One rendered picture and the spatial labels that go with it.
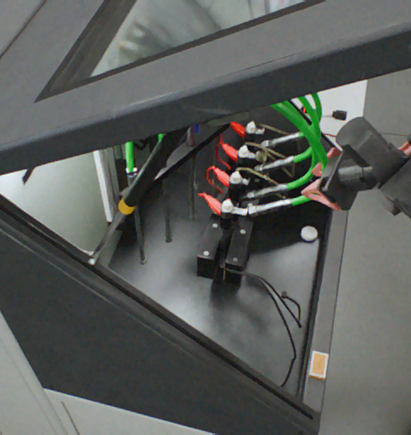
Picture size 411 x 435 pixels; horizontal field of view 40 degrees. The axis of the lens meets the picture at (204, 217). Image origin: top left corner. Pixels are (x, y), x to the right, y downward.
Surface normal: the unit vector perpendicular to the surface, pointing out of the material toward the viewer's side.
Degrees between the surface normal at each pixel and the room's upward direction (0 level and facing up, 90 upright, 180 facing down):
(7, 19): 0
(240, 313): 0
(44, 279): 90
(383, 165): 64
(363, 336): 0
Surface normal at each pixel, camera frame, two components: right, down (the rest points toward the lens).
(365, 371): 0.01, -0.62
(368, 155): 0.11, 0.38
